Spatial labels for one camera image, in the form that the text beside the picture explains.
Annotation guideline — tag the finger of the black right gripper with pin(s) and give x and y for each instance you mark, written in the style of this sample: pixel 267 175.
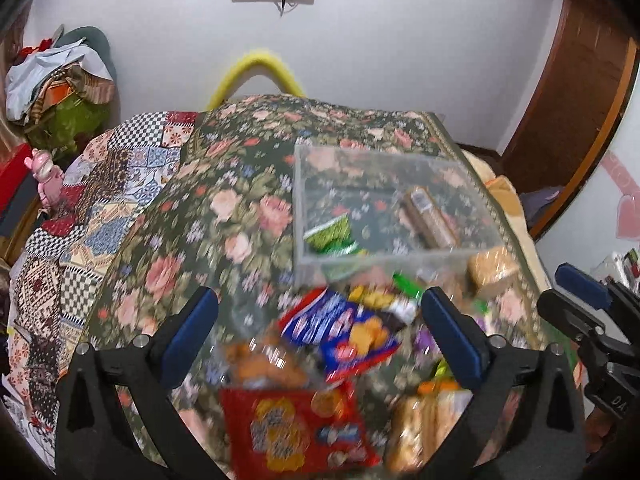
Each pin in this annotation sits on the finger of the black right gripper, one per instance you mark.
pixel 573 321
pixel 615 299

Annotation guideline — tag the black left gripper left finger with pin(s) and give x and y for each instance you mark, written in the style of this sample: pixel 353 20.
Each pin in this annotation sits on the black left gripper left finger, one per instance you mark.
pixel 93 439

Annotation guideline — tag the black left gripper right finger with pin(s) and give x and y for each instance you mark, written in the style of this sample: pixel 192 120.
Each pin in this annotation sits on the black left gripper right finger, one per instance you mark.
pixel 546 439

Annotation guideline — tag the clear bag of puff snacks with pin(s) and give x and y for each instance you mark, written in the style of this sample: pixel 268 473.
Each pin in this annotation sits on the clear bag of puff snacks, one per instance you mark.
pixel 419 426

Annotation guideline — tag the green edged cookie packet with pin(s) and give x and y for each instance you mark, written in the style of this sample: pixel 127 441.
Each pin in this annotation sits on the green edged cookie packet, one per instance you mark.
pixel 408 287

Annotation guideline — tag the blue red cracker bag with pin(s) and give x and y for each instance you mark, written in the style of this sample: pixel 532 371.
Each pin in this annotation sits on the blue red cracker bag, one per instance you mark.
pixel 350 338

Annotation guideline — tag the clear bag of fried snacks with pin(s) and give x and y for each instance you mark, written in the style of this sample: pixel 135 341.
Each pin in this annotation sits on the clear bag of fried snacks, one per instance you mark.
pixel 264 362

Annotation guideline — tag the tan cake block pack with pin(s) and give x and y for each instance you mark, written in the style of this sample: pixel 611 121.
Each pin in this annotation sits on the tan cake block pack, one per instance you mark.
pixel 492 272

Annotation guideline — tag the brown wafer pack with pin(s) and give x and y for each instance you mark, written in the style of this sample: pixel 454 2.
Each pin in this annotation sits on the brown wafer pack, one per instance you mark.
pixel 428 220

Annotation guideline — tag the red biscuit bag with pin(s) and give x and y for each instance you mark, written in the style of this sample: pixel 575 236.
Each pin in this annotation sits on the red biscuit bag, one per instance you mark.
pixel 277 434

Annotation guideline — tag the brown wooden door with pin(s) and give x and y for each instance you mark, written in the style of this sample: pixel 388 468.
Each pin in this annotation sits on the brown wooden door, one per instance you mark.
pixel 577 105

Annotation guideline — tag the clear plastic storage box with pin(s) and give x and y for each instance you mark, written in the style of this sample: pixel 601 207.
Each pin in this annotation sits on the clear plastic storage box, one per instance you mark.
pixel 369 186

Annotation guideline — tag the green snack packet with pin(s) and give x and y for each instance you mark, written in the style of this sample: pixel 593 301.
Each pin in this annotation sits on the green snack packet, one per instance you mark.
pixel 333 238

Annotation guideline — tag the dark floral bedspread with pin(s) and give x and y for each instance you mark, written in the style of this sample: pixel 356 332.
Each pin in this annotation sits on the dark floral bedspread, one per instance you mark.
pixel 225 220

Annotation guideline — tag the pink bunny toy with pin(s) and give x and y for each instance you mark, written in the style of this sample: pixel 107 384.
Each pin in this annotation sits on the pink bunny toy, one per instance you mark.
pixel 49 177

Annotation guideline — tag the patchwork quilt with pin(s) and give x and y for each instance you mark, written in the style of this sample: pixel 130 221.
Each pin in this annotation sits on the patchwork quilt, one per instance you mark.
pixel 61 268

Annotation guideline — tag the red box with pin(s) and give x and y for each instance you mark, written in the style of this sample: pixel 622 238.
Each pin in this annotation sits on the red box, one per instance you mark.
pixel 13 172

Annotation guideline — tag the pile of clothes and bags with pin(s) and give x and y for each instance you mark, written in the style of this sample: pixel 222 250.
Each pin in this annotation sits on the pile of clothes and bags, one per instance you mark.
pixel 59 94

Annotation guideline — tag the yellow curved headboard pipe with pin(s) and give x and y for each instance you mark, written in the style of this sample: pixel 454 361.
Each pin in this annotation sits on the yellow curved headboard pipe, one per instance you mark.
pixel 259 62

